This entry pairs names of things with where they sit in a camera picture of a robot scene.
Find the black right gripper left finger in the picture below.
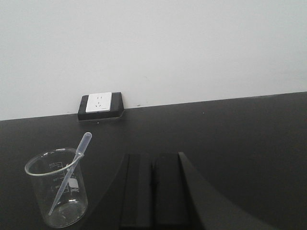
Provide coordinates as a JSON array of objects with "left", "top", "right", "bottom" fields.
[{"left": 86, "top": 154, "right": 153, "bottom": 230}]

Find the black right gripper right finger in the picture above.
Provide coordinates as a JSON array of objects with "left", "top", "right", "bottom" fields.
[{"left": 154, "top": 152, "right": 274, "bottom": 230}]

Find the clear glass beaker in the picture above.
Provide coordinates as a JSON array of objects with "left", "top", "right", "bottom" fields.
[{"left": 24, "top": 148, "right": 88, "bottom": 228}]

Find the clear plastic dropper pipette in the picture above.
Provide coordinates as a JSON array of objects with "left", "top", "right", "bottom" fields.
[{"left": 48, "top": 132, "right": 93, "bottom": 216}]

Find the white socket on black box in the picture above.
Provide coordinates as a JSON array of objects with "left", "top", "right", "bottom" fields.
[{"left": 78, "top": 92, "right": 124, "bottom": 121}]

